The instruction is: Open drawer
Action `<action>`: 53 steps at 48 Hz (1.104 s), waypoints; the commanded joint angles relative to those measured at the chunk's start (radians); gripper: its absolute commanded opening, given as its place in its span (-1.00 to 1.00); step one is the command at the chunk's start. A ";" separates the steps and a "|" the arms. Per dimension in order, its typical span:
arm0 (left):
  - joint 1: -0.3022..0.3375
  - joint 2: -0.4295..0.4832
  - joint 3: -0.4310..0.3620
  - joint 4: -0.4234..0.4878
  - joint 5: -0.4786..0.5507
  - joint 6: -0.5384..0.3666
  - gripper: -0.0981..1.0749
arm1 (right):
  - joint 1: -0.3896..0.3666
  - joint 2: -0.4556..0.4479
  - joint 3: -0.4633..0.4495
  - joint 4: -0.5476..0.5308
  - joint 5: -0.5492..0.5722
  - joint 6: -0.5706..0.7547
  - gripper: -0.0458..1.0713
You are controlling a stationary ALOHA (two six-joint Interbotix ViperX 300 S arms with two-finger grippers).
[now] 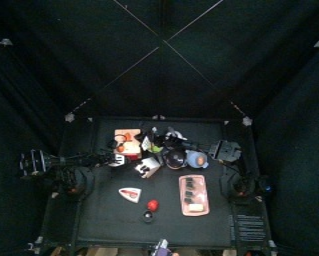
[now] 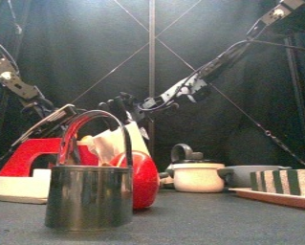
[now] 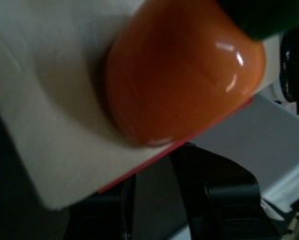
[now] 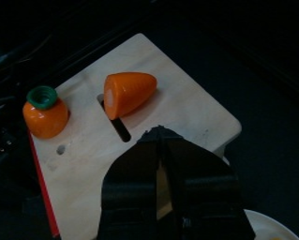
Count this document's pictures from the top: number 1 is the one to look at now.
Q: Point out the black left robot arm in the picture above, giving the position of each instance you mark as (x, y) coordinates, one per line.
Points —
(55, 161)

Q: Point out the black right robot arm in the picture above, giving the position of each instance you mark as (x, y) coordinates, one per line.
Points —
(226, 150)

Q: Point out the green cup with utensils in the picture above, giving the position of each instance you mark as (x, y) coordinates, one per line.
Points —
(154, 147)

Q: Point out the black toy pan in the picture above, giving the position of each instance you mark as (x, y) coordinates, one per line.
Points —
(175, 158)

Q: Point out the white cube with black marks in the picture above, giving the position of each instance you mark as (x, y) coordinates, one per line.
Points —
(147, 167)

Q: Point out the blue toy pot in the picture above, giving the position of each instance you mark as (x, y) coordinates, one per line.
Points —
(196, 159)

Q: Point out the white triangular packet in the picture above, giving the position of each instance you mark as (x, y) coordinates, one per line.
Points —
(129, 194)

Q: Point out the black toy sushi piece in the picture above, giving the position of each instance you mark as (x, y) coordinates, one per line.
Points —
(190, 192)
(190, 182)
(188, 200)

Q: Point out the red toy tomato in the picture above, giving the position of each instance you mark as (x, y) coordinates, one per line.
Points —
(152, 205)

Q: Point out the pink rectangular tray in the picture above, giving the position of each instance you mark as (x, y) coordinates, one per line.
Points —
(199, 195)

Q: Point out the pale yellow toy block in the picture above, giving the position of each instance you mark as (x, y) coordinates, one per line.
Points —
(195, 207)

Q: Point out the purple white object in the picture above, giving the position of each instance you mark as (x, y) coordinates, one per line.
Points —
(160, 250)

